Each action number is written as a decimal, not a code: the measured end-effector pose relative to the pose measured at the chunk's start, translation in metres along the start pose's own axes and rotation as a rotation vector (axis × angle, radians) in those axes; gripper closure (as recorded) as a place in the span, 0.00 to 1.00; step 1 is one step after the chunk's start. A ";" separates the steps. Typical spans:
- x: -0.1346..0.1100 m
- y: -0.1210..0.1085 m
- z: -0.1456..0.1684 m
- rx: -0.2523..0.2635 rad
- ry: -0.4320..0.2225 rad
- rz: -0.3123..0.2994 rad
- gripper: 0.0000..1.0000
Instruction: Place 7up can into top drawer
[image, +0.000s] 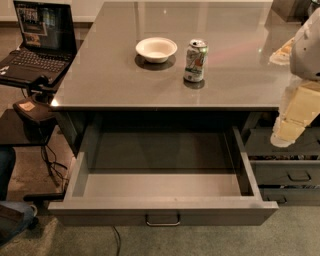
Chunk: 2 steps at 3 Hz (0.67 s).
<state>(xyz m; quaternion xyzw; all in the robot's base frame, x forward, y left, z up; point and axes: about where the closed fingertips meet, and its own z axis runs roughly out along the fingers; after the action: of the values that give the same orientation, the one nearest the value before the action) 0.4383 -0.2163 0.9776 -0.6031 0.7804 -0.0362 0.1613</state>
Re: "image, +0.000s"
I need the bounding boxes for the grey lower side drawer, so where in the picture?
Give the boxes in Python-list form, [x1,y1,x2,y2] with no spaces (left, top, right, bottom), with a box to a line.
[260,188,320,206]

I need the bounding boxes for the person leg in jeans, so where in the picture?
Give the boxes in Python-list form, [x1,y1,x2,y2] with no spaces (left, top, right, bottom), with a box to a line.
[0,146,38,248]

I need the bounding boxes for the black cables on floor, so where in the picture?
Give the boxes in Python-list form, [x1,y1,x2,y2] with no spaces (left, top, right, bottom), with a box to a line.
[39,144,70,191]

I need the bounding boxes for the black laptop stand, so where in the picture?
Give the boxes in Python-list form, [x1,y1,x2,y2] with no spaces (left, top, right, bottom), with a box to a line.
[0,75,66,203]

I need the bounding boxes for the grey upper side drawer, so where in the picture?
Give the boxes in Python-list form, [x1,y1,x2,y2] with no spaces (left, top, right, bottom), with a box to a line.
[245,127,320,156]

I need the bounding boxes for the white bowl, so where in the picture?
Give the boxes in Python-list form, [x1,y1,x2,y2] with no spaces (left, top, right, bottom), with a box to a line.
[136,37,177,63]

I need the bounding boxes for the open grey top drawer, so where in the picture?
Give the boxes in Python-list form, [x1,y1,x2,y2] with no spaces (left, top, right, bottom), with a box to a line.
[49,115,278,226]

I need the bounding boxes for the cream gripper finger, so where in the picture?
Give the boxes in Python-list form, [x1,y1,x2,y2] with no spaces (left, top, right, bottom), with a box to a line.
[273,80,320,141]

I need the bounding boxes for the grey middle side drawer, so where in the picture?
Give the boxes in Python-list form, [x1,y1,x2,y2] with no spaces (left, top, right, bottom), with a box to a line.
[250,160,320,185]

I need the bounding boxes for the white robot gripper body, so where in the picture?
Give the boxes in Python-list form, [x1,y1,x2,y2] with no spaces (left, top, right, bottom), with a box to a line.
[290,8,320,81]

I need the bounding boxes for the black laptop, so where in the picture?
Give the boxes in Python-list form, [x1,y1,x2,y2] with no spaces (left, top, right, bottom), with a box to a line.
[0,0,77,87]

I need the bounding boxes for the black cable under drawer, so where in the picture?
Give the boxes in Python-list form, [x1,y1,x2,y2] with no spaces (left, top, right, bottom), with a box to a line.
[112,226,122,256]

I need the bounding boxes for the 7up soda can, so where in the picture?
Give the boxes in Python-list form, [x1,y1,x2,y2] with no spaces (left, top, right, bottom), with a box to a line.
[184,38,208,83]

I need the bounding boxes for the metal drawer handle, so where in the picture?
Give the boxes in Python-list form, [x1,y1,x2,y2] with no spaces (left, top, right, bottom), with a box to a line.
[145,215,181,227]

